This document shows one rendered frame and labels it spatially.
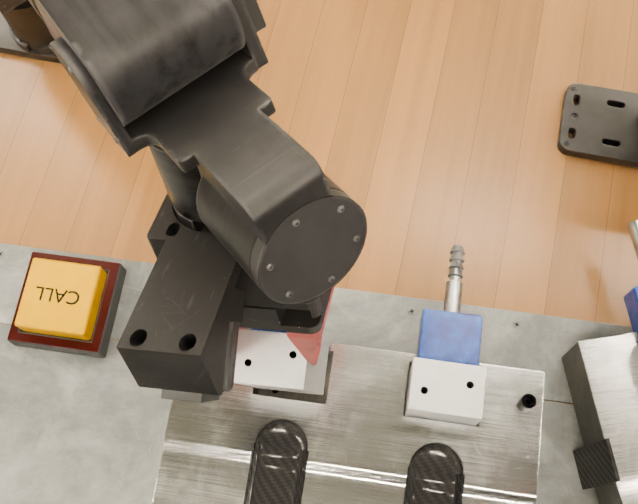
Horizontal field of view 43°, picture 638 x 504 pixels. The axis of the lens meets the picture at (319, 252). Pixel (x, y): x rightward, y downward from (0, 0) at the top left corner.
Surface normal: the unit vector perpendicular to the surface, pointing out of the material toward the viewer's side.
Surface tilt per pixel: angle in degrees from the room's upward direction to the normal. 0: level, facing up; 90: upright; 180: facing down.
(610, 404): 0
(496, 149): 0
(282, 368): 14
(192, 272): 24
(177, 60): 74
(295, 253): 68
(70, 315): 0
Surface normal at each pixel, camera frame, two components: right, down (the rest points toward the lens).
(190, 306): -0.16, -0.67
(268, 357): -0.25, -0.22
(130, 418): -0.04, -0.34
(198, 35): 0.51, 0.48
